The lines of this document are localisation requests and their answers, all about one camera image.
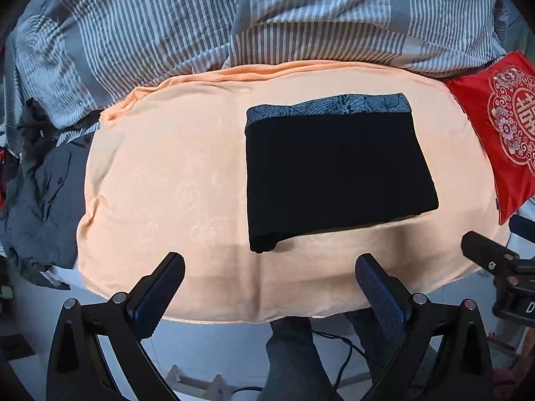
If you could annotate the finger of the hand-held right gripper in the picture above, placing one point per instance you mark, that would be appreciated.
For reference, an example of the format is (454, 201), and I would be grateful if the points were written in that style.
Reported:
(485, 247)

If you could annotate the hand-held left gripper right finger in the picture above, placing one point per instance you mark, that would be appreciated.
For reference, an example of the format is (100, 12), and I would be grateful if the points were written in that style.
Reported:
(378, 292)

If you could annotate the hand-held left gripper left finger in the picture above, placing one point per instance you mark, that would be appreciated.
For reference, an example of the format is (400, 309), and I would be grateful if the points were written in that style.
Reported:
(161, 292)

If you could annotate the black pants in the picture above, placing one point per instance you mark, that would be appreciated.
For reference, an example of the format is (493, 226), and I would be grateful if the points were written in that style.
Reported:
(334, 175)

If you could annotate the person's right leg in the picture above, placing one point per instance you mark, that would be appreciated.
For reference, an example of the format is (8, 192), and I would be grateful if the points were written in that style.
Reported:
(370, 342)

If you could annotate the person's leg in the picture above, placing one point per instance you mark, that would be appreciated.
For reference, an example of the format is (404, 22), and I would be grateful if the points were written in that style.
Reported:
(288, 359)
(370, 342)

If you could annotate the white wooden rack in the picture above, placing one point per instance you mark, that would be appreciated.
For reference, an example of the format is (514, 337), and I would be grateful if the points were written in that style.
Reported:
(200, 384)

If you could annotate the orange blanket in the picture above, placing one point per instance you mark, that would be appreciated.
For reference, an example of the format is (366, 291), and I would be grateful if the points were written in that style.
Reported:
(167, 183)

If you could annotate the person's left leg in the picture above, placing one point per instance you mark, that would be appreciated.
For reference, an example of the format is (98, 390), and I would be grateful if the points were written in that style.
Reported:
(288, 359)

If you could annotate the red embroidered cushion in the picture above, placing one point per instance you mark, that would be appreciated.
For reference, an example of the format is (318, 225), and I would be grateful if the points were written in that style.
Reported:
(501, 133)

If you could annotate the grey jacket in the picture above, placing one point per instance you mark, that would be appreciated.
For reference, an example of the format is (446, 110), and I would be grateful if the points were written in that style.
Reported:
(46, 209)

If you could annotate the dark cloth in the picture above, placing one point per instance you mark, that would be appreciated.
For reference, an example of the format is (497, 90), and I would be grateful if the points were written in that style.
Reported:
(35, 129)

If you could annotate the grey striped duvet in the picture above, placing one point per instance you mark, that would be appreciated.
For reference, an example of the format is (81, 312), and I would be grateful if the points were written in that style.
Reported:
(167, 21)

